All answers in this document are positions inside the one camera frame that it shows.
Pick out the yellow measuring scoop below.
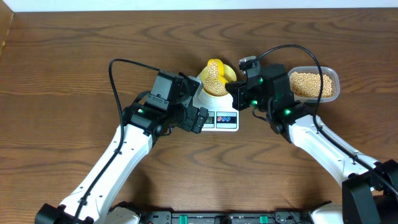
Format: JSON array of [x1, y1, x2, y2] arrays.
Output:
[[207, 59, 228, 85]]

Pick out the soybeans in yellow bowl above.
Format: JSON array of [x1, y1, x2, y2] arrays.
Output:
[[203, 66, 228, 96]]

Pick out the cardboard box edge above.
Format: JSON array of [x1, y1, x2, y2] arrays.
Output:
[[0, 0, 14, 54]]

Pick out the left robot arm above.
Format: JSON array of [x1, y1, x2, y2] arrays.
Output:
[[35, 72, 208, 223]]

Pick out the white digital kitchen scale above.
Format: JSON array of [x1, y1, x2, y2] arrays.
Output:
[[193, 88, 239, 132]]

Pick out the yellow bowl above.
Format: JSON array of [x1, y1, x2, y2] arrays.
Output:
[[198, 65, 237, 83]]

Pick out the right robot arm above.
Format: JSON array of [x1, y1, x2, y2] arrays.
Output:
[[226, 64, 397, 223]]

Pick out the clear plastic container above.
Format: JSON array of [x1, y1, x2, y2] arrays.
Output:
[[288, 66, 340, 103]]

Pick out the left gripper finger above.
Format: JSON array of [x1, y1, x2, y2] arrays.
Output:
[[192, 107, 209, 134], [185, 76, 203, 98]]

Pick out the pile of soybeans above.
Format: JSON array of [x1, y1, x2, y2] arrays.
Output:
[[290, 72, 333, 98]]

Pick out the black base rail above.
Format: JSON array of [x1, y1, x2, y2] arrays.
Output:
[[104, 202, 312, 224]]

